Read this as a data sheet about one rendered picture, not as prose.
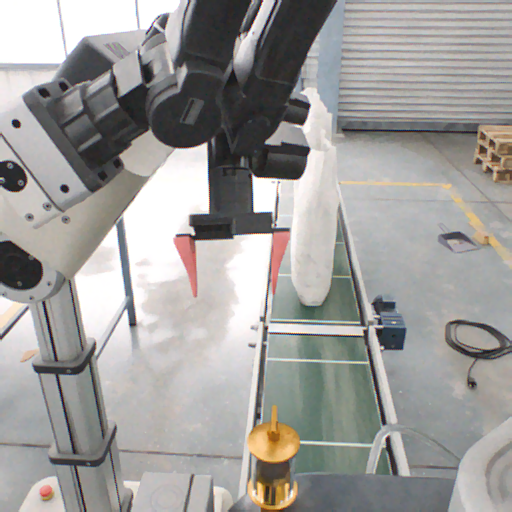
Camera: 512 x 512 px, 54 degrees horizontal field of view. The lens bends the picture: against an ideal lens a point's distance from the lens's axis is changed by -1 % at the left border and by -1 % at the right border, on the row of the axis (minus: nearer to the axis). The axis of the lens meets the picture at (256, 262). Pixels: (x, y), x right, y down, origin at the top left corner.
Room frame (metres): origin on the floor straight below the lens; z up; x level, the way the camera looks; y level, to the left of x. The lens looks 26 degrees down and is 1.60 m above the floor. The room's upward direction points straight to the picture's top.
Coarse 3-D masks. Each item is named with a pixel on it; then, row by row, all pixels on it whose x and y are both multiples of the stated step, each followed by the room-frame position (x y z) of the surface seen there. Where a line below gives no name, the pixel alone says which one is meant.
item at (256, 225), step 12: (264, 216) 0.57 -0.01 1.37; (240, 228) 0.56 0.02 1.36; (252, 228) 0.56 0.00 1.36; (264, 228) 0.56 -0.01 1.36; (276, 228) 0.56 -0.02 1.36; (288, 228) 0.56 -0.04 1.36; (276, 240) 0.56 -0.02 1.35; (288, 240) 0.56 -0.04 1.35; (276, 252) 0.55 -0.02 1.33; (276, 264) 0.55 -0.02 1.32; (276, 276) 0.55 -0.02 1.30
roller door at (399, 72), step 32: (352, 0) 7.58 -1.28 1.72; (384, 0) 7.55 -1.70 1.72; (416, 0) 7.52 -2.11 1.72; (448, 0) 7.49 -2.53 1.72; (480, 0) 7.47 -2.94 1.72; (352, 32) 7.58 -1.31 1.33; (384, 32) 7.55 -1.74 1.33; (416, 32) 7.52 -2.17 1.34; (448, 32) 7.50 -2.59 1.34; (480, 32) 7.47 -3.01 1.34; (352, 64) 7.57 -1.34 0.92; (384, 64) 7.55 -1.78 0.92; (416, 64) 7.52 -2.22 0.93; (448, 64) 7.49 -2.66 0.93; (480, 64) 7.46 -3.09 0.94; (352, 96) 7.58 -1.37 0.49; (384, 96) 7.54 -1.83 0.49; (416, 96) 7.51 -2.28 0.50; (448, 96) 7.48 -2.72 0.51; (480, 96) 7.45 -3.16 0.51; (352, 128) 7.56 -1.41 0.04; (384, 128) 7.51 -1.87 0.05; (416, 128) 7.49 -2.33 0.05; (448, 128) 7.46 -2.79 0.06
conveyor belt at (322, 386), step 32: (288, 352) 1.64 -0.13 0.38; (320, 352) 1.64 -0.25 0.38; (352, 352) 1.64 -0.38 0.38; (288, 384) 1.45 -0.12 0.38; (320, 384) 1.45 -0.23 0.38; (352, 384) 1.45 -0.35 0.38; (288, 416) 1.29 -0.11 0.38; (320, 416) 1.29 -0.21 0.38; (352, 416) 1.29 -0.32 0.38; (320, 448) 1.15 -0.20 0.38; (352, 448) 1.15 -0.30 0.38; (384, 448) 1.15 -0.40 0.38
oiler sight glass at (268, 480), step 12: (252, 456) 0.20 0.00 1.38; (252, 468) 0.20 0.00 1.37; (264, 468) 0.19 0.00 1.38; (276, 468) 0.19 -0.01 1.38; (288, 468) 0.19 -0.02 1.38; (252, 480) 0.20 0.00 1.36; (264, 480) 0.19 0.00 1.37; (276, 480) 0.19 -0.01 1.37; (288, 480) 0.19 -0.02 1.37; (252, 492) 0.20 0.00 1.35; (264, 492) 0.19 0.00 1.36; (276, 492) 0.19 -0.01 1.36; (288, 492) 0.19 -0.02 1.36; (276, 504) 0.19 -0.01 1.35
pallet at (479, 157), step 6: (474, 150) 5.87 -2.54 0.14; (474, 156) 5.84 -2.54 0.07; (480, 156) 5.64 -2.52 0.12; (474, 162) 5.79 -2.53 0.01; (480, 162) 5.77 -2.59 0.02; (486, 162) 5.42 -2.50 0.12; (492, 162) 5.32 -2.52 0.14; (498, 162) 5.32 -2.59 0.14; (486, 168) 5.39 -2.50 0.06; (492, 168) 5.19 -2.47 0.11; (498, 168) 5.09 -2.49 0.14; (492, 174) 5.16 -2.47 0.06; (498, 174) 5.06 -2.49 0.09; (504, 174) 5.06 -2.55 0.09; (492, 180) 5.12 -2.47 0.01; (498, 180) 5.06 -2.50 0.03; (504, 180) 5.06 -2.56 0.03; (510, 180) 5.07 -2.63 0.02
